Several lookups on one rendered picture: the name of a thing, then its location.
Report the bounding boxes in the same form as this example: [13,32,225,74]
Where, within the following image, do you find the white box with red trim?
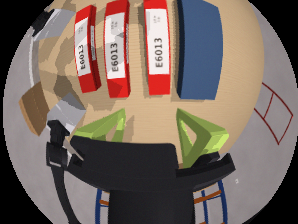
[104,0,131,98]

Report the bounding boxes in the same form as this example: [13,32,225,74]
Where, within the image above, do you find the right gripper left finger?
[74,108,126,142]

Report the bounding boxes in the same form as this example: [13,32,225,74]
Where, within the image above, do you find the white box with red edges labelled e6013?
[74,5,102,93]

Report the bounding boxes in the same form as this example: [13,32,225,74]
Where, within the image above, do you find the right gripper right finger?
[176,108,229,168]

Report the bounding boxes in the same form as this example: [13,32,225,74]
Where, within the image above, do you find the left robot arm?
[31,9,55,37]

